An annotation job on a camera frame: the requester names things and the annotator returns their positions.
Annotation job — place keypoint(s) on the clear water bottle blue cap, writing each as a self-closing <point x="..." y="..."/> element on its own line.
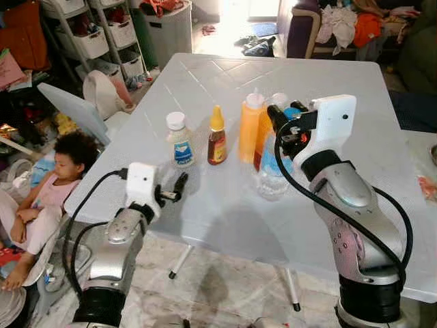
<point x="272" y="174"/>

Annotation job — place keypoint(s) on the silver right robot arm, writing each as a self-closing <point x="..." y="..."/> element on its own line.
<point x="355" y="219"/>

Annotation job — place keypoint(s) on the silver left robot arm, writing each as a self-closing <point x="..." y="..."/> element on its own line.
<point x="116" y="246"/>

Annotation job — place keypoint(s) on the bottle with white cap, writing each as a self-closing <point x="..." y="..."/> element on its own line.
<point x="280" y="100"/>

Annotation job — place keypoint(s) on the orange squeeze sauce bottle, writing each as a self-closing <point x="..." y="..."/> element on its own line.
<point x="250" y="130"/>

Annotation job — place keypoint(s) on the white mayonnaise bottle blue label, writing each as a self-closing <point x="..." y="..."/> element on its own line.
<point x="181" y="147"/>

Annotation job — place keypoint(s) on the white folding table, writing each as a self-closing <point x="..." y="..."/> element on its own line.
<point x="225" y="205"/>

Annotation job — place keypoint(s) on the brown sauce bottle yellow cap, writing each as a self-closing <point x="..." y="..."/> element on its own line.
<point x="217" y="145"/>

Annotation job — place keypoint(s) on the dark shoes pile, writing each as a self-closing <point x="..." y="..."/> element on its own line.
<point x="258" y="48"/>

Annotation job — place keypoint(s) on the blue door mat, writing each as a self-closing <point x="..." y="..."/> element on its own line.
<point x="265" y="29"/>

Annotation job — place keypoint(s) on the white garment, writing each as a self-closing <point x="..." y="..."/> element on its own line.
<point x="336" y="26"/>

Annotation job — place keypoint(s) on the orange garment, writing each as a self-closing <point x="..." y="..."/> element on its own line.
<point x="367" y="29"/>

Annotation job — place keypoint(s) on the dark blue cushion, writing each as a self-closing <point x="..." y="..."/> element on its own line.
<point x="413" y="111"/>

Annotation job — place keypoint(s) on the child in pink clothes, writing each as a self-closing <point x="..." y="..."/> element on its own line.
<point x="48" y="198"/>

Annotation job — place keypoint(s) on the grey flat board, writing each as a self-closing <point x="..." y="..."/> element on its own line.
<point x="75" y="113"/>

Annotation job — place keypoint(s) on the green sofa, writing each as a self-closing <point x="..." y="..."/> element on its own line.
<point x="420" y="55"/>

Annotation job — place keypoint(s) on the small white side table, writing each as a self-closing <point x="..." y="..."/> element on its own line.
<point x="422" y="154"/>

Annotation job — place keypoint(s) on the white laundry hamper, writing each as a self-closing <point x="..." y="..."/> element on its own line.
<point x="169" y="31"/>

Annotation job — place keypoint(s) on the clear plastic bag red contents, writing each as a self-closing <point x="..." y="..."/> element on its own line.
<point x="429" y="188"/>

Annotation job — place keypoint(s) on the white drawer storage rack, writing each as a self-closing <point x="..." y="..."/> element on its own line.
<point x="95" y="41"/>

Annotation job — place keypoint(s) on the orange fabric bag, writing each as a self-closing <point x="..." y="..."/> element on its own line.
<point x="24" y="34"/>

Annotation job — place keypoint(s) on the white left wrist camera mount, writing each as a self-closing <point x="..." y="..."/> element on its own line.
<point x="142" y="184"/>

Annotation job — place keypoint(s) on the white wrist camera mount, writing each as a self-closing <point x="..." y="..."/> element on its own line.
<point x="142" y="184"/>
<point x="334" y="123"/>

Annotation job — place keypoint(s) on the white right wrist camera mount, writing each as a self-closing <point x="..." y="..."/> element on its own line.
<point x="334" y="123"/>

